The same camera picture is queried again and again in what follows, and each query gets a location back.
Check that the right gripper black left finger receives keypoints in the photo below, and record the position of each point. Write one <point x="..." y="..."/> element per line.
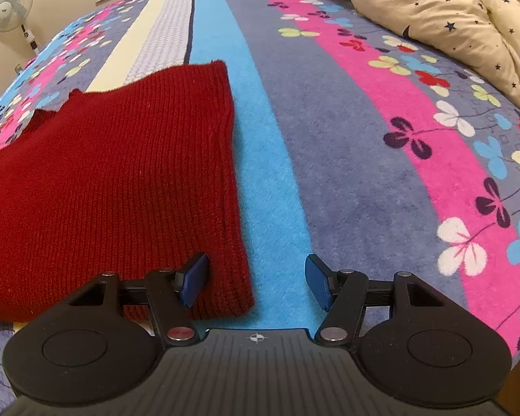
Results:
<point x="106" y="337"/>

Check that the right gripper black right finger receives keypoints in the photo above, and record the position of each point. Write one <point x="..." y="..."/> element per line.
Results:
<point x="409" y="339"/>

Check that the dark red knit sweater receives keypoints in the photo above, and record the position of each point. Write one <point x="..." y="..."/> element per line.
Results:
<point x="130" y="180"/>

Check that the colourful floral striped bed sheet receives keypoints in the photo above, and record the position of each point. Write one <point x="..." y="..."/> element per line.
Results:
<point x="369" y="150"/>

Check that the cream star-print duvet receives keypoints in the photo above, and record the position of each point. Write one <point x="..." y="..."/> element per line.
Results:
<point x="482" y="34"/>

